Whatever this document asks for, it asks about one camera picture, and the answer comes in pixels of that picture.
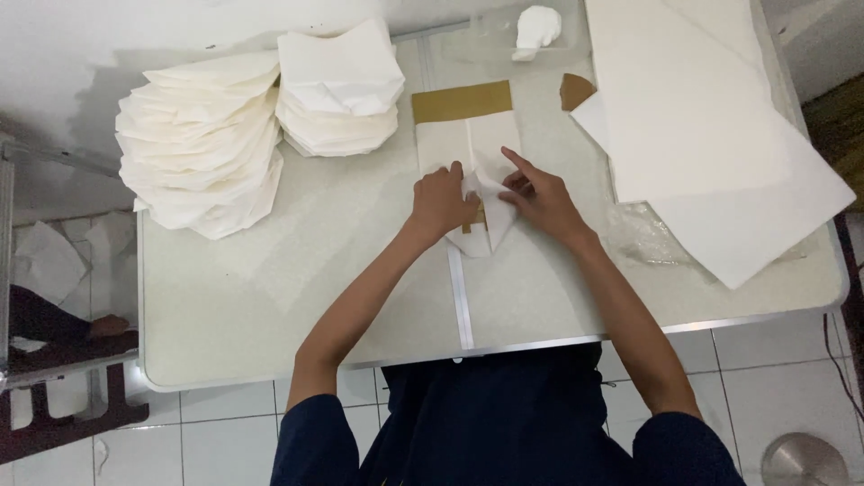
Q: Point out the person's right hand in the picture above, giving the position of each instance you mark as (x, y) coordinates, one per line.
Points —
(547, 202)

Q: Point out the person's left hand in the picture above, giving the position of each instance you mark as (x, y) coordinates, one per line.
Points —
(442, 206)

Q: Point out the white paper bag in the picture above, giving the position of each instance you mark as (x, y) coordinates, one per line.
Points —
(472, 145)

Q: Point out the clear plastic wrap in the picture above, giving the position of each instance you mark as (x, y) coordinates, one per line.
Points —
(641, 236)

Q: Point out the brown cardboard folding template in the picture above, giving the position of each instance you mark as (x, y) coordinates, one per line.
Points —
(462, 101)

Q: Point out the small brown cardboard piece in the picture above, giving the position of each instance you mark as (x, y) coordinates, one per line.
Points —
(575, 91)

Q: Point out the small pile of folded bags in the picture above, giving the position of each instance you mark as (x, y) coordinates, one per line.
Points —
(341, 88)

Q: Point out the stack of flat white sheets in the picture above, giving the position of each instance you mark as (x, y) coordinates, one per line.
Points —
(702, 128)

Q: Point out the crumpled white paper lump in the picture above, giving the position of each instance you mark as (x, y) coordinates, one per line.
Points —
(536, 28)

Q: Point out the clear plastic container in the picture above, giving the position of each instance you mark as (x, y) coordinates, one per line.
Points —
(489, 34)

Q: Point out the white folding table metal rim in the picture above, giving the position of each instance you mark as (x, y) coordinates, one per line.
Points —
(270, 304)

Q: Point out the person's dark blue shirt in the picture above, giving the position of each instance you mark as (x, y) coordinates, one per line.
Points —
(499, 418)

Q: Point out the large pile of folded bags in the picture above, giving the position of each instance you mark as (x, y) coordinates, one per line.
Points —
(199, 148)

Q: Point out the round metal lid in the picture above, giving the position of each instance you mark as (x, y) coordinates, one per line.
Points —
(803, 462)

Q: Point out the loose white papers on floor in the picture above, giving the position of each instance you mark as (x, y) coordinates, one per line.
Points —
(54, 260)

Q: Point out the dark wooden rack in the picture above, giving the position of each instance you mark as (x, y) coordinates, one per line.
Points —
(61, 425)

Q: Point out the grey metal frame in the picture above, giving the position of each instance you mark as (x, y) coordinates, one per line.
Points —
(5, 236)

